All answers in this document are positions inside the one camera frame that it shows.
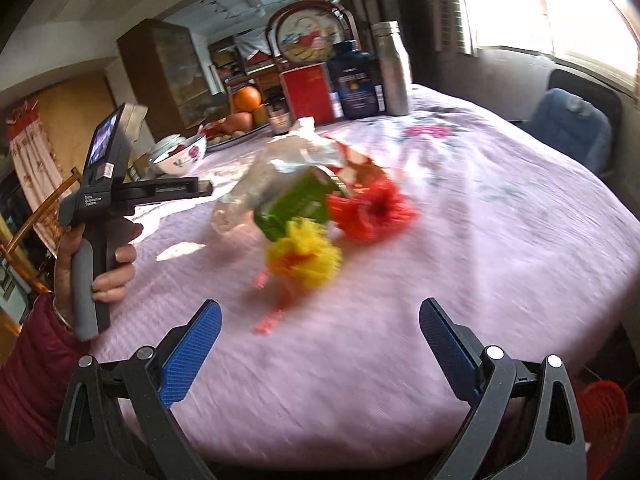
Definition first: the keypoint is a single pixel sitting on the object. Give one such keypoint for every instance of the floral curtain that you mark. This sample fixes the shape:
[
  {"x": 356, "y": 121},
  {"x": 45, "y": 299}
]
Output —
[{"x": 30, "y": 160}]

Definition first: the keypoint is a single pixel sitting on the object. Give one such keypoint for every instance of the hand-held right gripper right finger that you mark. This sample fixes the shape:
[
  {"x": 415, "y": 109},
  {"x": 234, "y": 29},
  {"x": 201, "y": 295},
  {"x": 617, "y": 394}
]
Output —
[{"x": 447, "y": 350}]

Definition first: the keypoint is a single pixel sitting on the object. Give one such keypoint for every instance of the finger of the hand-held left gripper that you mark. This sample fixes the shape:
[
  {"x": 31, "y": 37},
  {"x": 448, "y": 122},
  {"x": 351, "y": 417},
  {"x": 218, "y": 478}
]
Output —
[{"x": 165, "y": 189}]

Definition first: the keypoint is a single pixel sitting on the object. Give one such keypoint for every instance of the red plastic basket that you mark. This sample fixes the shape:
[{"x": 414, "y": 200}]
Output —
[{"x": 602, "y": 420}]

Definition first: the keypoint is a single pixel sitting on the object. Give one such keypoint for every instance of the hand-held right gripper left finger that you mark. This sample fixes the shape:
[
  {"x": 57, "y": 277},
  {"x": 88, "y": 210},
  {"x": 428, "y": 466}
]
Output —
[{"x": 192, "y": 355}]

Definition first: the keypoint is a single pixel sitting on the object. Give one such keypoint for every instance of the fruit plate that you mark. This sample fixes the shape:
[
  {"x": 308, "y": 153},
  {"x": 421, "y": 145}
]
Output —
[{"x": 240, "y": 140}]

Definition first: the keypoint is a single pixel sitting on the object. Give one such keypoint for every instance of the wooden glass-door cabinet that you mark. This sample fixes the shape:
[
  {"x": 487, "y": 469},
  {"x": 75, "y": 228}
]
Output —
[{"x": 165, "y": 70}]

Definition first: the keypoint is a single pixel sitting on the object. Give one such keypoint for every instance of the window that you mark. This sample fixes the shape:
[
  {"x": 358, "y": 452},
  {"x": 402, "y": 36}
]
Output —
[{"x": 510, "y": 0}]

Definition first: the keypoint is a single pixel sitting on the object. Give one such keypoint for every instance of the round framed fruit picture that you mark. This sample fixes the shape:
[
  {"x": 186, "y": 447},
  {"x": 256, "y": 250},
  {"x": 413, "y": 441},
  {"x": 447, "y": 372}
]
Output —
[{"x": 310, "y": 32}]

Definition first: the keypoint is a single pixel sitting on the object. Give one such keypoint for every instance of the small dark jar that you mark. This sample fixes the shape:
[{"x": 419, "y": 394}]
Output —
[{"x": 280, "y": 121}]

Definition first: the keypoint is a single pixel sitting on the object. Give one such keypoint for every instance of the wooden chair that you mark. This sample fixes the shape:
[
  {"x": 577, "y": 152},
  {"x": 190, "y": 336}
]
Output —
[{"x": 67, "y": 182}]

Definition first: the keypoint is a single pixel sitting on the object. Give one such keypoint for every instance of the white cloth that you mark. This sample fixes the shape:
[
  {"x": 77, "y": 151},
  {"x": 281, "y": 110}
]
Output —
[{"x": 250, "y": 42}]

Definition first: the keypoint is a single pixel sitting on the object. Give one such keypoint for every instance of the orange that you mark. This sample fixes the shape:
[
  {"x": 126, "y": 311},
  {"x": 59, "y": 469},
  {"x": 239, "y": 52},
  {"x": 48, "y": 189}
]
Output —
[{"x": 246, "y": 99}]

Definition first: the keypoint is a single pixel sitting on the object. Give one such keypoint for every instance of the brick-patterned curtain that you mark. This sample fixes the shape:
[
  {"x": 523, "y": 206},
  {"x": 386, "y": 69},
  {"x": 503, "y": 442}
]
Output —
[{"x": 452, "y": 5}]

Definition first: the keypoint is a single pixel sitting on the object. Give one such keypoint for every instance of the pink tablecloth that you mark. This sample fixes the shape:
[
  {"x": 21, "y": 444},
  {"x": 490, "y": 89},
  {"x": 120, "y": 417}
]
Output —
[{"x": 450, "y": 260}]

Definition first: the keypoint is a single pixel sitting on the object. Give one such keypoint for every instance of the floral bowl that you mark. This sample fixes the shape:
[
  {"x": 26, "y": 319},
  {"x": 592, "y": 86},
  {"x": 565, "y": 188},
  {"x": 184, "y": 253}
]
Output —
[{"x": 182, "y": 157}]

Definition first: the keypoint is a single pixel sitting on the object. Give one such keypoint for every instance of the yellow pompom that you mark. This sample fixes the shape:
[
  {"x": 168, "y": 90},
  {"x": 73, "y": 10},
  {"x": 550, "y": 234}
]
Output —
[{"x": 302, "y": 255}]

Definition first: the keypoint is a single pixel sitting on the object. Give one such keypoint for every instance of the blue seat cushion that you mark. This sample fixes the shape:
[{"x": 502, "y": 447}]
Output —
[{"x": 570, "y": 125}]

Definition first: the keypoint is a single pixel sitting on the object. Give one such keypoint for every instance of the red box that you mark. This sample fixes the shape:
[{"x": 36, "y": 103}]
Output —
[{"x": 307, "y": 92}]

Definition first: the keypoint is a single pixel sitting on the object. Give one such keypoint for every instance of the yellow apple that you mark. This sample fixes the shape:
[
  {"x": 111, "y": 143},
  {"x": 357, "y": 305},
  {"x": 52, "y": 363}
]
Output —
[{"x": 260, "y": 116}]

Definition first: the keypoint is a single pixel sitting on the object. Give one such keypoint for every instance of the clear plastic wrapper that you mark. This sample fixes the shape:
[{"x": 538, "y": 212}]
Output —
[
  {"x": 300, "y": 152},
  {"x": 240, "y": 200}
]

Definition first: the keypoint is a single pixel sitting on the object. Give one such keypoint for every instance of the person's left hand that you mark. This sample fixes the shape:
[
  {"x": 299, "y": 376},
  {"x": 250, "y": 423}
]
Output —
[{"x": 117, "y": 275}]

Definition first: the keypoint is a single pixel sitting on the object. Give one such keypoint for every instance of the red pompom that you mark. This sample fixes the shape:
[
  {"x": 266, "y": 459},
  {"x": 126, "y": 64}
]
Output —
[{"x": 372, "y": 212}]

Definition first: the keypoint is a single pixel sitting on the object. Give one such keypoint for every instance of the steel bottle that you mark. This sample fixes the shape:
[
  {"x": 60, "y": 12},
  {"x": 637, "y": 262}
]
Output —
[{"x": 392, "y": 70}]

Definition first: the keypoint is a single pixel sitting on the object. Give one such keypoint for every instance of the person's left forearm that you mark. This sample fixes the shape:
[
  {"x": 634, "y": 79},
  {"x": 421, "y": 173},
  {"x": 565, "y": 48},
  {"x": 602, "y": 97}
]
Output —
[{"x": 30, "y": 375}]

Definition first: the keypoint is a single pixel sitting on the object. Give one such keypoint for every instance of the green snack bag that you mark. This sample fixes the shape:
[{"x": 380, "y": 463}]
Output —
[{"x": 295, "y": 200}]

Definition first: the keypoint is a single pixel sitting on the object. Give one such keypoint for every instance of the black office chair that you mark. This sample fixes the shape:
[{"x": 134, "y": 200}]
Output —
[{"x": 600, "y": 90}]

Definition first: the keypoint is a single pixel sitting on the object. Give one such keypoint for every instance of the dark supplement bottle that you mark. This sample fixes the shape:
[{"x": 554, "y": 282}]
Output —
[{"x": 357, "y": 87}]

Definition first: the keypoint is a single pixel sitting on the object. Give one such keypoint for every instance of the red apple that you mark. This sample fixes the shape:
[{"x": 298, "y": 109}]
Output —
[{"x": 237, "y": 122}]

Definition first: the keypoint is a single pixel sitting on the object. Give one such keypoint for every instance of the wooden door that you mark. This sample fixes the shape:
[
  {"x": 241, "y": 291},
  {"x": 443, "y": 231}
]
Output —
[{"x": 70, "y": 115}]

